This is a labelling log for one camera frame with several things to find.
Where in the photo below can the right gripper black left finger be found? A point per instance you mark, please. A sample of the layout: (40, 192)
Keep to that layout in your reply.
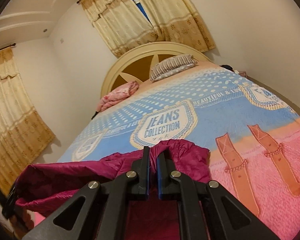
(130, 186)

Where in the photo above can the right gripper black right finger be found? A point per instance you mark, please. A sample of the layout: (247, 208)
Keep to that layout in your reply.
(196, 214)

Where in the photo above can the magenta puffer jacket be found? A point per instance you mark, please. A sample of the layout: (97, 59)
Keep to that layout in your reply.
(43, 188)

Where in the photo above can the beige side window curtain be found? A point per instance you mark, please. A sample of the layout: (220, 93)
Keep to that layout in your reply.
(23, 133)

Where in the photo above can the blue pink jeans blanket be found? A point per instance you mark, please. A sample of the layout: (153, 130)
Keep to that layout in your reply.
(217, 125)

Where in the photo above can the pink floral folded blanket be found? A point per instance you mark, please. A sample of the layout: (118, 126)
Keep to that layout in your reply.
(117, 95)

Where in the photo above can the striped grey pillow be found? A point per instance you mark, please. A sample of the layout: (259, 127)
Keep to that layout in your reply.
(171, 66)

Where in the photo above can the cream arched wooden headboard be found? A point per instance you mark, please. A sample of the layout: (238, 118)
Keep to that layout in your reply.
(137, 63)

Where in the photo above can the black item beside bed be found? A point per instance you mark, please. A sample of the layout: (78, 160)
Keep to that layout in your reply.
(228, 67)

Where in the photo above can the beige window curtain behind bed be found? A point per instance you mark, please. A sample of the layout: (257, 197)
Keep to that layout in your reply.
(127, 24)

